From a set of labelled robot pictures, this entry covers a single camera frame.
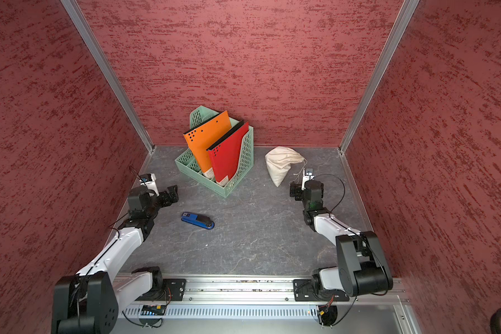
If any beige drawstring cloth bag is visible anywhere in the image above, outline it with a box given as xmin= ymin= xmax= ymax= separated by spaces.
xmin=265 ymin=146 xmax=307 ymax=187

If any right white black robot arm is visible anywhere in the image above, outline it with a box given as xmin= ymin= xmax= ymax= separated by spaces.
xmin=289 ymin=180 xmax=393 ymax=297

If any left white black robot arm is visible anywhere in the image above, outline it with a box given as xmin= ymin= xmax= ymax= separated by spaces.
xmin=51 ymin=185 xmax=179 ymax=333

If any green plastic file rack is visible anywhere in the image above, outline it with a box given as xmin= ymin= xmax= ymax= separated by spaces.
xmin=175 ymin=106 xmax=254 ymax=198

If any blue black stapler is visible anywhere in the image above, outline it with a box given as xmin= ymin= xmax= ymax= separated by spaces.
xmin=181 ymin=212 xmax=215 ymax=230

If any orange folder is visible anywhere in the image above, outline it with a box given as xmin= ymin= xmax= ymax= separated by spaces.
xmin=184 ymin=106 xmax=232 ymax=179

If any red folder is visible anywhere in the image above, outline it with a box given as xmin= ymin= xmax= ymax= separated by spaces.
xmin=207 ymin=121 xmax=249 ymax=186

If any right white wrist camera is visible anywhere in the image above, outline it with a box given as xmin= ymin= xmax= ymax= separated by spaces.
xmin=301 ymin=168 xmax=315 ymax=191

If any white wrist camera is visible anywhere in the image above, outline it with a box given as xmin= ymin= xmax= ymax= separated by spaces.
xmin=301 ymin=168 xmax=315 ymax=191
xmin=139 ymin=173 xmax=159 ymax=196

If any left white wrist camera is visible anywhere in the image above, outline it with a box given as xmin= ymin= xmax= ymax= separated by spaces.
xmin=139 ymin=173 xmax=159 ymax=196

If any right aluminium corner post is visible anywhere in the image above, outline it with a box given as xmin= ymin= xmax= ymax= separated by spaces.
xmin=340 ymin=0 xmax=420 ymax=155

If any aluminium corner post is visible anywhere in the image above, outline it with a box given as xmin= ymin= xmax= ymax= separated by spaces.
xmin=340 ymin=0 xmax=420 ymax=155
xmin=61 ymin=0 xmax=155 ymax=154

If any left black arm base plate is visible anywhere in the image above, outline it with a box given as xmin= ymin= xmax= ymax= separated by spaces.
xmin=138 ymin=278 xmax=187 ymax=303

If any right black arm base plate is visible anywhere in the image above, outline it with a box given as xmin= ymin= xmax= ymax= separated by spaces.
xmin=292 ymin=279 xmax=350 ymax=302

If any left aluminium corner post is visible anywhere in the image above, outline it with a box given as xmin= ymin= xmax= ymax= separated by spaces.
xmin=61 ymin=0 xmax=155 ymax=154

